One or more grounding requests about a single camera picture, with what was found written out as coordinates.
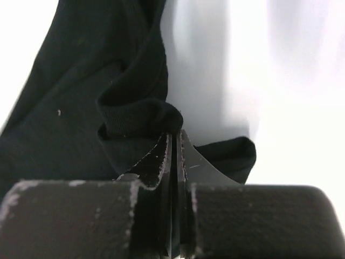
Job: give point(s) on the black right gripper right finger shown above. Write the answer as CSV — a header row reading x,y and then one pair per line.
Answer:
x,y
220,218

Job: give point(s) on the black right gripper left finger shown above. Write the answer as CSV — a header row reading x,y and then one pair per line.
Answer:
x,y
126,218

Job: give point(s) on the black t shirt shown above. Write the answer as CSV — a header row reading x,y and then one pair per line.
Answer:
x,y
104,86

